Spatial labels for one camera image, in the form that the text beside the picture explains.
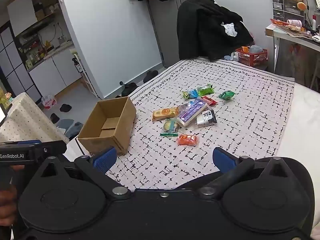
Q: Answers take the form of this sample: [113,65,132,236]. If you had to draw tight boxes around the red flat packet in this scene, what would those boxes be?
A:
[269,18,306,32]

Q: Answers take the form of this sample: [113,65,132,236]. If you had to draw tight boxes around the black chunky shoe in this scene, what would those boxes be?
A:
[121,82,139,97]

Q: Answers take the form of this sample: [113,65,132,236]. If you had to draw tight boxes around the brown cardboard box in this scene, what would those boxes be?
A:
[77,96,137,156]

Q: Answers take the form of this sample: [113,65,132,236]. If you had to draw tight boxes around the dark green snack packet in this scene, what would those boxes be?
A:
[218,90,237,102]

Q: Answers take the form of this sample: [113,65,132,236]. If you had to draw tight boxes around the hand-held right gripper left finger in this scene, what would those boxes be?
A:
[40,147,132,199]

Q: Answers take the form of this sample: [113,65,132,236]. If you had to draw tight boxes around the blue green snack packet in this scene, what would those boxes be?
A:
[182,89,200,99]

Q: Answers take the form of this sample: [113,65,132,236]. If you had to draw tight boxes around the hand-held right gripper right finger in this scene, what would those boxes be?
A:
[199,147,297,199]

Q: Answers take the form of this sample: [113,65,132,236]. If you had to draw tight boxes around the red plastic basket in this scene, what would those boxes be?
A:
[236,46,268,67]

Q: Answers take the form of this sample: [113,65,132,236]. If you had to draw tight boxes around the person's left hand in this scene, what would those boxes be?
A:
[0,164,25,228]

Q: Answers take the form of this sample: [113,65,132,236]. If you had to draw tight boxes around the light green snack packet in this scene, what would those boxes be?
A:
[197,84,215,97]

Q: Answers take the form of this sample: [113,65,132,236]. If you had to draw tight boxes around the white desk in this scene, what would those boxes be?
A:
[264,24,320,90]

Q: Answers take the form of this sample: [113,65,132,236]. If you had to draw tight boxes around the orange red snack packet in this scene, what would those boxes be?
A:
[176,133,200,147]

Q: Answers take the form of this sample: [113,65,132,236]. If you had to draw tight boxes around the black coat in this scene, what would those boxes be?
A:
[176,0,255,61]

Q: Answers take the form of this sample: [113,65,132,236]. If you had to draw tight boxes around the orange cracker packet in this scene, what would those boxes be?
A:
[152,107,180,122]

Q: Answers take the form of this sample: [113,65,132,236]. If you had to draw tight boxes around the white mattress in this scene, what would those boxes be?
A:
[275,82,320,160]

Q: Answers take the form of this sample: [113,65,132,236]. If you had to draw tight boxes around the grey drawer organizer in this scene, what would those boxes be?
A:
[272,0,305,27]

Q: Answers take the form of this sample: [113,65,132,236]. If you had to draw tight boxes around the black white snack packet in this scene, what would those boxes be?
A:
[196,109,218,127]

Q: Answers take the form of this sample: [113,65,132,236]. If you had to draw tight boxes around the white kitchen cabinet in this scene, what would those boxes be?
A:
[26,47,83,98]

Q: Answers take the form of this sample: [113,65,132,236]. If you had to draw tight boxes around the pack of water bottles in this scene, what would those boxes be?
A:
[41,95,58,110]

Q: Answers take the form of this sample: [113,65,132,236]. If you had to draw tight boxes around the dotted tablecloth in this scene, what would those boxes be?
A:
[0,92,70,144]

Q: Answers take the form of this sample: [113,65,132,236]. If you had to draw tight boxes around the grey door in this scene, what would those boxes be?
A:
[146,0,204,68]

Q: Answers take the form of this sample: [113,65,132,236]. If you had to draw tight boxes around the person's dark pants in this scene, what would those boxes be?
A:
[175,157,316,240]

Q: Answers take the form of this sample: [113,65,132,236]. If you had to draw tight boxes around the black spray bottle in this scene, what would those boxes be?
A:
[72,57,83,73]

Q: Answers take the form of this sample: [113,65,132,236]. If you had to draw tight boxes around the white cloth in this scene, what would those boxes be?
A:
[221,22,238,37]

